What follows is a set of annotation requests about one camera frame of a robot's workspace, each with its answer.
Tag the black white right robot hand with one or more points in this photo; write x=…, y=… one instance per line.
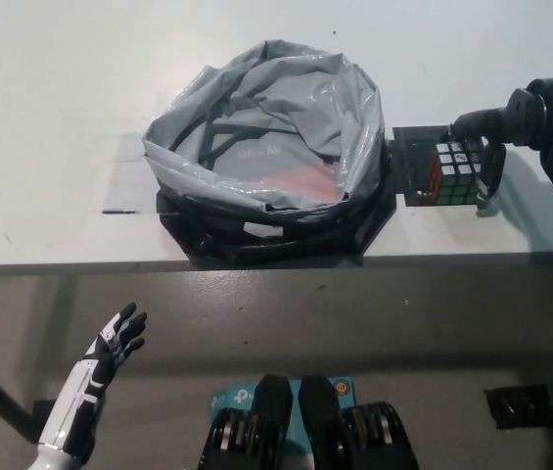
x=484, y=125

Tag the grey black plastic bag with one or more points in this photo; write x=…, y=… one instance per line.
x=276, y=117

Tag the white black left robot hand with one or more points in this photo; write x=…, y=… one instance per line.
x=90, y=372

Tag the rubik's cube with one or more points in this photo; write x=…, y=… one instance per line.
x=452, y=169

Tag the teal router box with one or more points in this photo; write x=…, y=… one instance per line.
x=229, y=396

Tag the pink flat packet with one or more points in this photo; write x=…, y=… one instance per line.
x=305, y=183

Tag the clear tape patch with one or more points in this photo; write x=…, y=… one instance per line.
x=124, y=181

